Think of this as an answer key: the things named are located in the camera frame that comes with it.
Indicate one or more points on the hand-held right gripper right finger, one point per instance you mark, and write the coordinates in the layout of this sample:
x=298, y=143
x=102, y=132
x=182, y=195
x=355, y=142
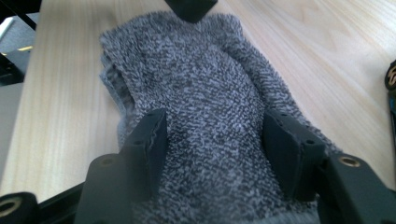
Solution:
x=292, y=155

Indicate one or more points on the black stand base yellow stripes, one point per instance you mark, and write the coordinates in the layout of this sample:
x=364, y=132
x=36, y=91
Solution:
x=11, y=68

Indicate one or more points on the blue toy car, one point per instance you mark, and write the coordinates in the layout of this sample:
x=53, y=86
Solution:
x=392, y=77

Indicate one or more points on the grey terry towel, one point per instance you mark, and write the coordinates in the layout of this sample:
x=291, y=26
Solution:
x=202, y=93

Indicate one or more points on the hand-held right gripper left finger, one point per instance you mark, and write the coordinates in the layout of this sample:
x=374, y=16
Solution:
x=149, y=149

